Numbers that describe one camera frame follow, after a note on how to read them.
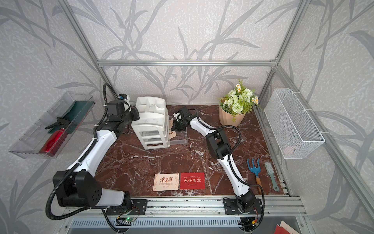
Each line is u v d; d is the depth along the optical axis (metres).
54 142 0.58
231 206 0.73
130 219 0.71
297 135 0.60
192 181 0.83
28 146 0.58
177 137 1.00
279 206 0.75
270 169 0.86
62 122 0.66
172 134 0.99
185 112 0.87
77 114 0.67
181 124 0.91
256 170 0.86
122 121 0.62
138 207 0.72
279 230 0.68
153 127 0.79
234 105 0.84
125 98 0.72
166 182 0.83
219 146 0.65
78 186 0.41
